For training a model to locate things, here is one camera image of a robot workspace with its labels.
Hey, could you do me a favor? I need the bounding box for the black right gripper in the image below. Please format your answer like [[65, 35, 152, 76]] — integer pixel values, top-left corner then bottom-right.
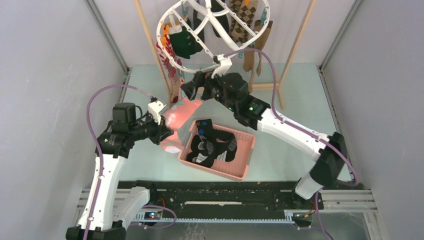
[[179, 69, 237, 115]]

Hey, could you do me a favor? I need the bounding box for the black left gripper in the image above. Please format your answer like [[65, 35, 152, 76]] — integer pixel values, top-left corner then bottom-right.
[[129, 110, 174, 145]]

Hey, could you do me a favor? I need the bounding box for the pink green patterned sock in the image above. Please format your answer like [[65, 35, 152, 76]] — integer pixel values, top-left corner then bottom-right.
[[160, 97, 203, 154]]

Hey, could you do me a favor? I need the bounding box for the black blue white sock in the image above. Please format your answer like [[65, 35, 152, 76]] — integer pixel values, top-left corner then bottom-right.
[[185, 118, 218, 168]]

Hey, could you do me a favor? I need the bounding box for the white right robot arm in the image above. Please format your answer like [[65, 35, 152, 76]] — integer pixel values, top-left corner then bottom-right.
[[180, 72, 346, 209]]

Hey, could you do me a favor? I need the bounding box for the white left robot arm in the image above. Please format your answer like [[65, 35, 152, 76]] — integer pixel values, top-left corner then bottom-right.
[[65, 100, 174, 240]]

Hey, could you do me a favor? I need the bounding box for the white oval clip hanger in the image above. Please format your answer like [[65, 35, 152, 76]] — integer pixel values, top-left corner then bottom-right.
[[155, 0, 270, 74]]

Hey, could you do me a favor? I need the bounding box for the wooden hanger rack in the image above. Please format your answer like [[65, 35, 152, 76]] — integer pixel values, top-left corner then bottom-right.
[[134, 0, 317, 109]]

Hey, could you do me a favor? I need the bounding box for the red white striped sock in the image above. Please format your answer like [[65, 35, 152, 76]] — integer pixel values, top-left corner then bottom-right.
[[156, 38, 185, 85]]

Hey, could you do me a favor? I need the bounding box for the brown argyle sock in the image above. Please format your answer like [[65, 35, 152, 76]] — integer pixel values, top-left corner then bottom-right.
[[229, 0, 259, 44]]

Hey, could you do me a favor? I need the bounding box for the pink plastic basket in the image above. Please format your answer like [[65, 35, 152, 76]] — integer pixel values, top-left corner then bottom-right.
[[178, 119, 256, 182]]

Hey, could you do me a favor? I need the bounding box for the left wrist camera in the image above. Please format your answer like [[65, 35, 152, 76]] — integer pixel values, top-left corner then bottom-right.
[[147, 100, 168, 125]]

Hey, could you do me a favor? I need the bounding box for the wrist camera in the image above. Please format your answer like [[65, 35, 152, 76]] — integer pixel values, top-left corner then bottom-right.
[[147, 100, 168, 125], [211, 54, 233, 79]]

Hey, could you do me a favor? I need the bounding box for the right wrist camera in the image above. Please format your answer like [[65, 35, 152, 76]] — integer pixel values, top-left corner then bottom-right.
[[211, 54, 233, 79]]

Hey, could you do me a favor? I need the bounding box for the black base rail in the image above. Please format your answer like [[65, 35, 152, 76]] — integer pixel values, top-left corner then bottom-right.
[[118, 180, 374, 222]]

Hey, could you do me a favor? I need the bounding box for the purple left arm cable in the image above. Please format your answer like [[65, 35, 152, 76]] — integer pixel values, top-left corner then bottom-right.
[[82, 84, 178, 240]]

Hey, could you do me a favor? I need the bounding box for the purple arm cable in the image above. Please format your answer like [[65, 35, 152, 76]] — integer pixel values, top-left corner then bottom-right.
[[82, 84, 178, 240], [225, 47, 360, 240]]

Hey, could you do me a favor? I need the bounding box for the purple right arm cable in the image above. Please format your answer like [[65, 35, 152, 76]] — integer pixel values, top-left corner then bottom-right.
[[225, 47, 360, 240]]

